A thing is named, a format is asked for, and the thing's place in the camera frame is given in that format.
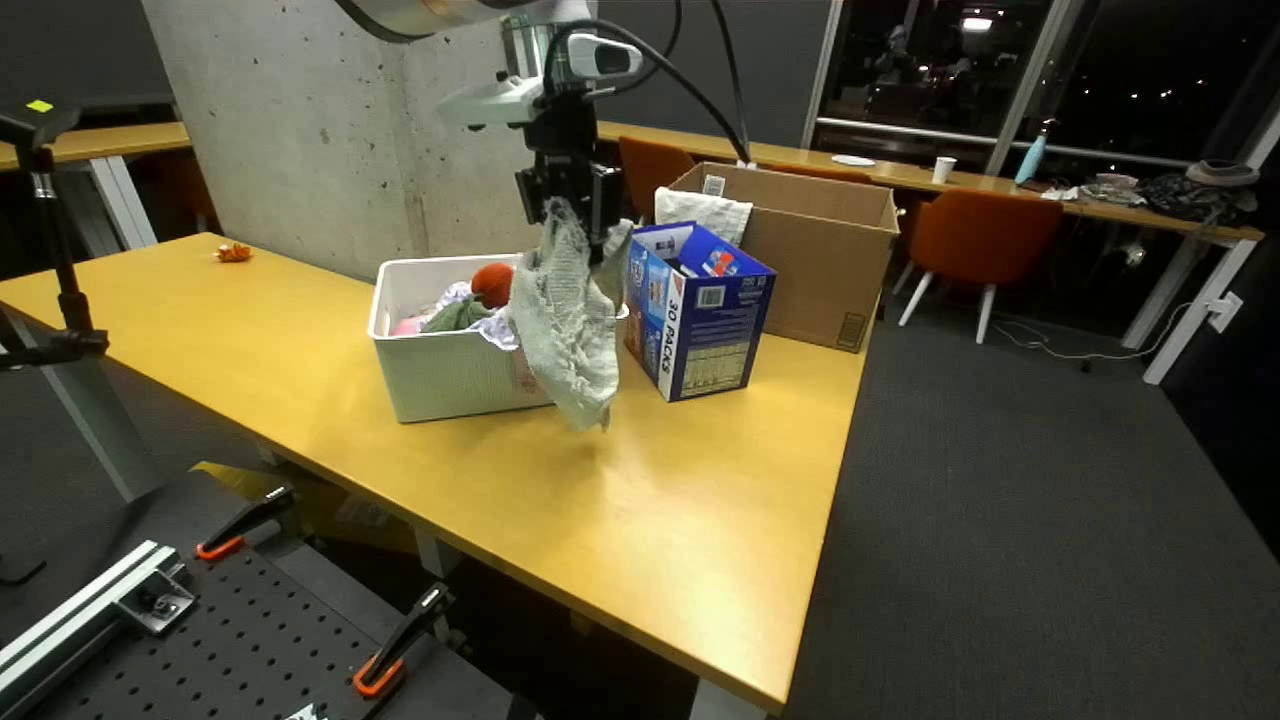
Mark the gray cloth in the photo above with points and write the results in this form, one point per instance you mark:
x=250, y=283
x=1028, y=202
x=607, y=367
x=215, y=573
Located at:
x=565, y=320

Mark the white plastic basket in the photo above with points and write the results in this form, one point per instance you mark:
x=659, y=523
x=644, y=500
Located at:
x=444, y=374

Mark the small orange object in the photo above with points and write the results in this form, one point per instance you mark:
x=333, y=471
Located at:
x=233, y=252

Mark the orange handled clamp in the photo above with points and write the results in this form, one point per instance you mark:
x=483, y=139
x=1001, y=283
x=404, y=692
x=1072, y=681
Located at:
x=387, y=665
x=233, y=532

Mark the dark green cloth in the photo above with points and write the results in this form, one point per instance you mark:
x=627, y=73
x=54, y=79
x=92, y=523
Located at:
x=454, y=310

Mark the teal water bottle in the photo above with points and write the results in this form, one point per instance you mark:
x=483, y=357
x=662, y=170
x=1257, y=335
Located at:
x=1032, y=152

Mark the white cup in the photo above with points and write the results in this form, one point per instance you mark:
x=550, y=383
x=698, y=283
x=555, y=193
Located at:
x=940, y=170

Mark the pink cloth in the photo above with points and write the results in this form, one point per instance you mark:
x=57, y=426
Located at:
x=415, y=325

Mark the white packing paper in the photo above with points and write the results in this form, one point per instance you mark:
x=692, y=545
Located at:
x=712, y=212

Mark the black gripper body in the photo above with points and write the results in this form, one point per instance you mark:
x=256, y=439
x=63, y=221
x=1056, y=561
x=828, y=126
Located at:
x=563, y=139

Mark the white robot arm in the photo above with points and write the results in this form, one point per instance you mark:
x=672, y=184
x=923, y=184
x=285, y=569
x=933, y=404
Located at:
x=556, y=61

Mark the blue snack box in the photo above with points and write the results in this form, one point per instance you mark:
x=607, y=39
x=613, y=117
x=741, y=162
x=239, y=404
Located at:
x=692, y=310

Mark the aluminium rail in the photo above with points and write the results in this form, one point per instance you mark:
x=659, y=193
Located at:
x=136, y=588

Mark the long wooden desk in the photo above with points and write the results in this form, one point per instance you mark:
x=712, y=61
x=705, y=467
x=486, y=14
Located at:
x=1196, y=284

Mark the black camera tripod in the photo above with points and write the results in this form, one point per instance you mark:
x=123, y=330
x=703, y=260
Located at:
x=28, y=132

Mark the orange office chair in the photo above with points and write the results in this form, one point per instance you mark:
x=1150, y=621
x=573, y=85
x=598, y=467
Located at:
x=977, y=240

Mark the red ball of cloth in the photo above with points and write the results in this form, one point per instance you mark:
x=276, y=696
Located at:
x=492, y=284

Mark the brown cardboard box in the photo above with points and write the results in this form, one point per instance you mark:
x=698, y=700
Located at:
x=826, y=240

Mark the black perforated mounting board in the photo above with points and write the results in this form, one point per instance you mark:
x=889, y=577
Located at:
x=275, y=634

